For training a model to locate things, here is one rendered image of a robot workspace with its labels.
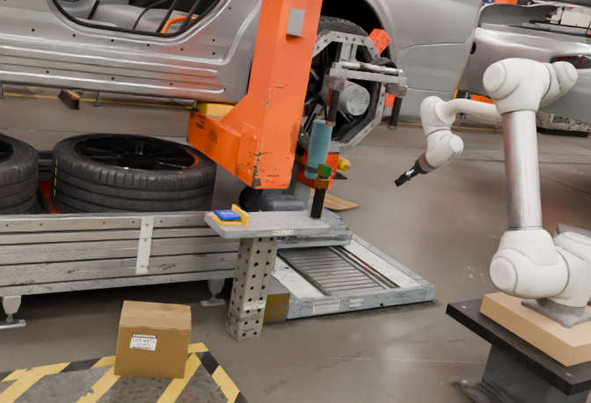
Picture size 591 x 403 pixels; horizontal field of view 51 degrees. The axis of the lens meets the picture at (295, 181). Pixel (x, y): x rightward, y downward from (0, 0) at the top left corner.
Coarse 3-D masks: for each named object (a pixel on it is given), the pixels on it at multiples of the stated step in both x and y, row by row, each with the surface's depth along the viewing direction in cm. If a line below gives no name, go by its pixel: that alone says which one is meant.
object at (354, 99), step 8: (328, 88) 279; (344, 88) 272; (352, 88) 269; (360, 88) 270; (328, 96) 279; (344, 96) 270; (352, 96) 269; (360, 96) 271; (368, 96) 274; (328, 104) 282; (344, 104) 270; (352, 104) 270; (360, 104) 273; (368, 104) 275; (344, 112) 276; (352, 112) 272; (360, 112) 274
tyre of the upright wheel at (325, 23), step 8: (320, 16) 287; (320, 24) 276; (328, 24) 278; (336, 24) 281; (344, 24) 283; (352, 24) 285; (320, 32) 278; (344, 32) 284; (352, 32) 286; (360, 32) 288; (248, 80) 288; (248, 88) 289; (344, 136) 303; (296, 152) 293; (336, 152) 304
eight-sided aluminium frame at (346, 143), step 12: (324, 36) 270; (336, 36) 272; (348, 36) 276; (360, 36) 279; (372, 48) 285; (372, 60) 288; (384, 84) 296; (372, 96) 300; (384, 96) 297; (372, 108) 301; (372, 120) 298; (300, 132) 279; (360, 132) 296; (300, 144) 288; (336, 144) 291; (348, 144) 295
